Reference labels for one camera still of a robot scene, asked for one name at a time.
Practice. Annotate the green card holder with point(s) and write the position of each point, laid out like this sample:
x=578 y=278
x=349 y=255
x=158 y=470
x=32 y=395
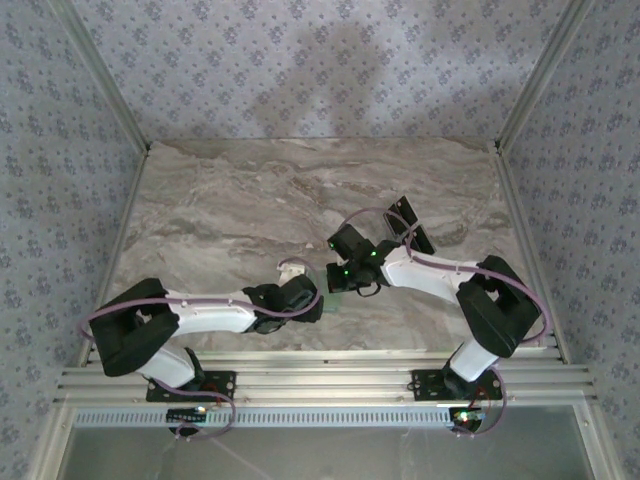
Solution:
x=337 y=304

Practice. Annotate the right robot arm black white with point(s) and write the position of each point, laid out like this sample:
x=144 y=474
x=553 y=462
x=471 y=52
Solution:
x=425 y=275

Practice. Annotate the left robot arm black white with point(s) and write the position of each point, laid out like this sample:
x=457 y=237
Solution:
x=210 y=312

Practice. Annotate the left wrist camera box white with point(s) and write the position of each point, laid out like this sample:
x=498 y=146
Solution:
x=291 y=271

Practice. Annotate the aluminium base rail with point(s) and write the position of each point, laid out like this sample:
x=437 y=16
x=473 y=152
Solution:
x=325 y=382

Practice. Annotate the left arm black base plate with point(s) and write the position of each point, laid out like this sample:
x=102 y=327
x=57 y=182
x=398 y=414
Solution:
x=226 y=381

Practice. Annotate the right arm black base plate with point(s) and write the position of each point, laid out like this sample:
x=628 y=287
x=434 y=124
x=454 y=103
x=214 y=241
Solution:
x=424 y=382

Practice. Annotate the aluminium table side rail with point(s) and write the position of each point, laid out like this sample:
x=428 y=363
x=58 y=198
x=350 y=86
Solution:
x=121 y=225
x=522 y=225

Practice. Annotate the aluminium frame post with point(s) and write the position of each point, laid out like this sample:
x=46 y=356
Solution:
x=539 y=75
x=106 y=75

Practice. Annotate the aluminium lower frame bar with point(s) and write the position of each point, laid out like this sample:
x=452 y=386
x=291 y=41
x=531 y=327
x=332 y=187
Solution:
x=597 y=445
x=50 y=445

